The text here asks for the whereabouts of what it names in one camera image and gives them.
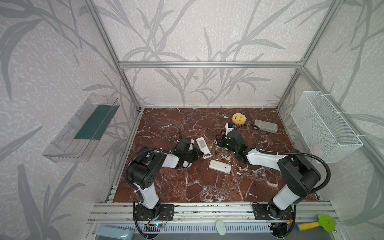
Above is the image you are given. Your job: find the white remote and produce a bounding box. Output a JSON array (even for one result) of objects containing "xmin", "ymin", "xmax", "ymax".
[
  {"xmin": 196, "ymin": 137, "xmax": 212, "ymax": 159},
  {"xmin": 209, "ymin": 160, "xmax": 232, "ymax": 174},
  {"xmin": 183, "ymin": 161, "xmax": 192, "ymax": 168}
]

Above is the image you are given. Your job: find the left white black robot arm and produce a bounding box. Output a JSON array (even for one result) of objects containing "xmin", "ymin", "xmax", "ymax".
[{"xmin": 124, "ymin": 138, "xmax": 204, "ymax": 211}]

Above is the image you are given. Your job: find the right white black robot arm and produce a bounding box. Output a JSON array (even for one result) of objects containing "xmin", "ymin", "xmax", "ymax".
[{"xmin": 216, "ymin": 129, "xmax": 331, "ymax": 219}]

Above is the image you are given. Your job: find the yellow smiley sponge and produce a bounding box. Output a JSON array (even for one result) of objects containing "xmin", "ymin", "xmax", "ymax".
[{"xmin": 232, "ymin": 113, "xmax": 247, "ymax": 126}]

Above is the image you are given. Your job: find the clear plastic box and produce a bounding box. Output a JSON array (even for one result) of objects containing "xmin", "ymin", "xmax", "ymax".
[{"xmin": 254, "ymin": 120, "xmax": 278, "ymax": 134}]

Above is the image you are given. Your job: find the small circuit board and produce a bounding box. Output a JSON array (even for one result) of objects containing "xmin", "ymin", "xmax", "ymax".
[{"xmin": 146, "ymin": 222, "xmax": 167, "ymax": 231}]

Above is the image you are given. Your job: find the pale green oval object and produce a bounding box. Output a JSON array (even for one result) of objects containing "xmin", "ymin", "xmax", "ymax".
[{"xmin": 216, "ymin": 220, "xmax": 227, "ymax": 236}]

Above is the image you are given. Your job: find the light blue tray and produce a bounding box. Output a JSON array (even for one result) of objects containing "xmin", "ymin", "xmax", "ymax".
[{"xmin": 97, "ymin": 226, "xmax": 135, "ymax": 240}]

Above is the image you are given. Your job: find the green yellow toy spatula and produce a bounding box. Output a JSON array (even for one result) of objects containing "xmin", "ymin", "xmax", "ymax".
[{"xmin": 297, "ymin": 214, "xmax": 336, "ymax": 232}]

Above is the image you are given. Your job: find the right black cable conduit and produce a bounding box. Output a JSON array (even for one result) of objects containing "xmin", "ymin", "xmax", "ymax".
[{"xmin": 233, "ymin": 124, "xmax": 331, "ymax": 194}]

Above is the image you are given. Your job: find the black cable conduit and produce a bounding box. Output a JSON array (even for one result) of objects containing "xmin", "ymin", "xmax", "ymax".
[
  {"xmin": 233, "ymin": 124, "xmax": 331, "ymax": 194},
  {"xmin": 124, "ymin": 129, "xmax": 184, "ymax": 191}
]

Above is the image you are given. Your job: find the left black cable conduit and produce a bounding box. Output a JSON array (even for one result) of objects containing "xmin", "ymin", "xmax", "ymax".
[{"xmin": 124, "ymin": 129, "xmax": 184, "ymax": 191}]

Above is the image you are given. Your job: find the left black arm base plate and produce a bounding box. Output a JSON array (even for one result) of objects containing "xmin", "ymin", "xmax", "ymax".
[{"xmin": 134, "ymin": 204, "xmax": 175, "ymax": 221}]

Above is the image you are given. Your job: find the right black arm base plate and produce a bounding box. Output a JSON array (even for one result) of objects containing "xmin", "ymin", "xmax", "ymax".
[{"xmin": 252, "ymin": 202, "xmax": 294, "ymax": 222}]

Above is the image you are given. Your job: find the white wire basket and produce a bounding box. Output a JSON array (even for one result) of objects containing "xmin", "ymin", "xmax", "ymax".
[{"xmin": 291, "ymin": 91, "xmax": 363, "ymax": 163}]

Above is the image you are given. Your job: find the clear plastic wall shelf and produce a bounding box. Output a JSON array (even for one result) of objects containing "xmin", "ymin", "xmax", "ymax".
[{"xmin": 42, "ymin": 94, "xmax": 120, "ymax": 163}]

